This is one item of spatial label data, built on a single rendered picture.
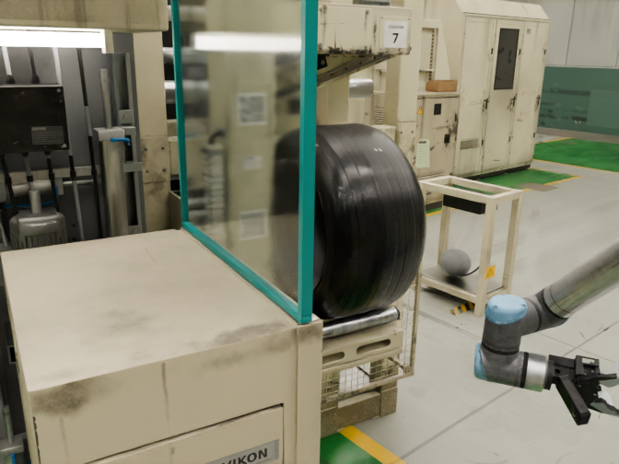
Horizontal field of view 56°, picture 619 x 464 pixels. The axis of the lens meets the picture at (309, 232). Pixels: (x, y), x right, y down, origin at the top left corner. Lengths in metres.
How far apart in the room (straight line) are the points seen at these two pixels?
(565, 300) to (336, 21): 1.02
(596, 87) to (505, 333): 11.79
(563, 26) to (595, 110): 1.85
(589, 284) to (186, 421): 0.96
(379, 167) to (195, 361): 0.87
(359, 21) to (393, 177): 0.58
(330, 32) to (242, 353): 1.22
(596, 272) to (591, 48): 11.94
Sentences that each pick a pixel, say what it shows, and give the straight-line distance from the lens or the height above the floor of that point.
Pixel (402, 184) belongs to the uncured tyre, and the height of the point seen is 1.32.
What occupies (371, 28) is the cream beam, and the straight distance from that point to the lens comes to 1.94.
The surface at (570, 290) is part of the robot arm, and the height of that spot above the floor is 1.13.
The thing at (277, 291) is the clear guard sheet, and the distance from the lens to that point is 0.92.
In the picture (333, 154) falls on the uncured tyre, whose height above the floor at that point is 1.40.
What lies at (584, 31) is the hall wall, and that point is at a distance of 13.38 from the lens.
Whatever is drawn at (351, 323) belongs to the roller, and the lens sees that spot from 1.68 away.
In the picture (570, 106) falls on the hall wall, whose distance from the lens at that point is 13.36.
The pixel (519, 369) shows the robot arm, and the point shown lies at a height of 0.92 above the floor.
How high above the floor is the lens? 1.65
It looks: 17 degrees down
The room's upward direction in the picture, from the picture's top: 1 degrees clockwise
